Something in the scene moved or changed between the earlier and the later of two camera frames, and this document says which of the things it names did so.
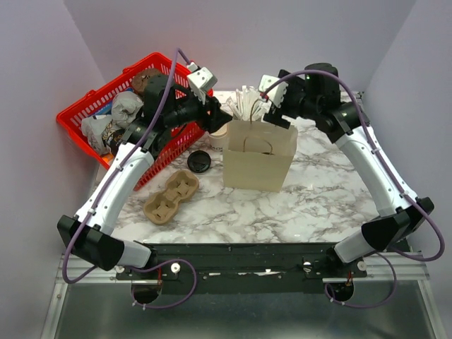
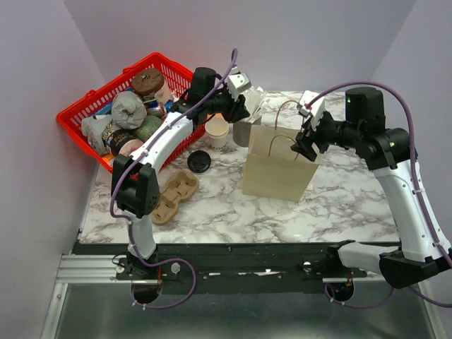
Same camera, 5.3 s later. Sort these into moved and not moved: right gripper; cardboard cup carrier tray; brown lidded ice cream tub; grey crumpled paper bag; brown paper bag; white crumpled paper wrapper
Moved: brown paper bag; right gripper
Not moved: white crumpled paper wrapper; brown lidded ice cream tub; cardboard cup carrier tray; grey crumpled paper bag
